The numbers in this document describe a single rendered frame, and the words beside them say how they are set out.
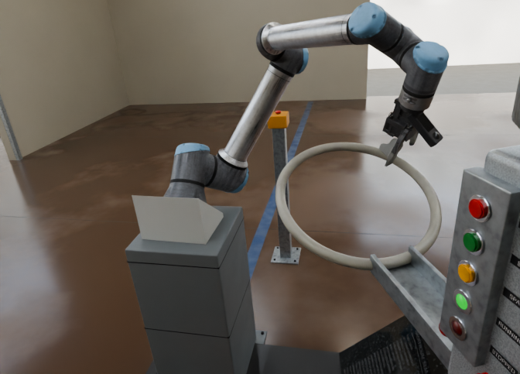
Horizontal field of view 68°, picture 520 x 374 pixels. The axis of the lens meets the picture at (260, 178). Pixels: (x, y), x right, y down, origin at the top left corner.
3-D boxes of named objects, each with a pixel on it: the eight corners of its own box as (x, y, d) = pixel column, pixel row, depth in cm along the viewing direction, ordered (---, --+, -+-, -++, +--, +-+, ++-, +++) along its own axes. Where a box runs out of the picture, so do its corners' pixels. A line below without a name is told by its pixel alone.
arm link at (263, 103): (197, 175, 184) (274, 27, 159) (228, 183, 194) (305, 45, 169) (206, 193, 173) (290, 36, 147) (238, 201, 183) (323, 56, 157)
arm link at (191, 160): (164, 182, 170) (170, 144, 175) (198, 190, 180) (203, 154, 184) (179, 176, 158) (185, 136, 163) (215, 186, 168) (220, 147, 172)
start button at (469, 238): (481, 255, 51) (484, 238, 50) (474, 256, 51) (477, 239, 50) (467, 244, 53) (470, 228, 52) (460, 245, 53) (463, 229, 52)
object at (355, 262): (475, 252, 106) (480, 245, 103) (305, 290, 97) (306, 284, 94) (391, 138, 138) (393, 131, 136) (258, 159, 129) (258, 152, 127)
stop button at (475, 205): (487, 221, 49) (491, 203, 48) (480, 222, 49) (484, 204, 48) (473, 211, 51) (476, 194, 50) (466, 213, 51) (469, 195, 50)
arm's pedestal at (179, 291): (147, 400, 188) (105, 255, 154) (186, 324, 233) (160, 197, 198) (246, 416, 177) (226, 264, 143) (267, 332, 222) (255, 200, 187)
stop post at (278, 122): (301, 248, 294) (295, 108, 250) (298, 264, 277) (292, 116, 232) (275, 247, 299) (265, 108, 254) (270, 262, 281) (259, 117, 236)
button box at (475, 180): (490, 364, 56) (531, 189, 45) (473, 368, 56) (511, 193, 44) (453, 324, 64) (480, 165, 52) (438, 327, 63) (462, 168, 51)
